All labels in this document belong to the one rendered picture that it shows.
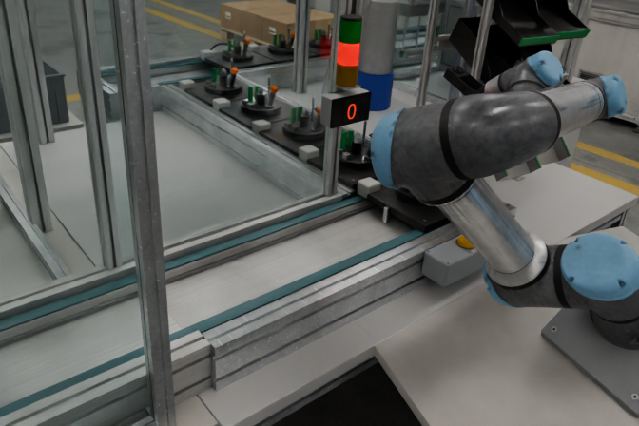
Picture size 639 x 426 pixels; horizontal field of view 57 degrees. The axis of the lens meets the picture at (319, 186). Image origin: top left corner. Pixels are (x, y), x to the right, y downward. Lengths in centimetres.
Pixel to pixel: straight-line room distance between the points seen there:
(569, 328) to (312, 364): 53
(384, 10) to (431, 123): 155
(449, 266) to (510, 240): 30
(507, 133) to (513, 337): 62
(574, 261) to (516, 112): 38
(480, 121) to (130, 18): 44
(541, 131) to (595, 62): 478
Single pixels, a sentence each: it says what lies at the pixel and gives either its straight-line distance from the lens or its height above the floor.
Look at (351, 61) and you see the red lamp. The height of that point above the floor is 132.
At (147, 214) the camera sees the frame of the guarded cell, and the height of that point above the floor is 127.
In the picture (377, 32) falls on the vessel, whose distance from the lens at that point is 236.
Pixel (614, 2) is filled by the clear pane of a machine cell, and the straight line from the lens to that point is 551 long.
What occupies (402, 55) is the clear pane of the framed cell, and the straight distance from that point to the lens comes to 272.
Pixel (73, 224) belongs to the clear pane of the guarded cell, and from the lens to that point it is 78.
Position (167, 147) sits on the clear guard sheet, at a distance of 121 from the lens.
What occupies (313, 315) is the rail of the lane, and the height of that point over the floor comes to 93.
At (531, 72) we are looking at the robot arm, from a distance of 126.
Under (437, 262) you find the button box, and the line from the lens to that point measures 132.
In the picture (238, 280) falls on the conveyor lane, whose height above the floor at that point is 92.
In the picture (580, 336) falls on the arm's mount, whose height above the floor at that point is 90.
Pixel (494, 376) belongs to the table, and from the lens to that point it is 122.
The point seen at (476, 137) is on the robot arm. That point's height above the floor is 139.
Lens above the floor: 167
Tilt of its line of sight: 27 degrees down
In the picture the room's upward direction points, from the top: 4 degrees clockwise
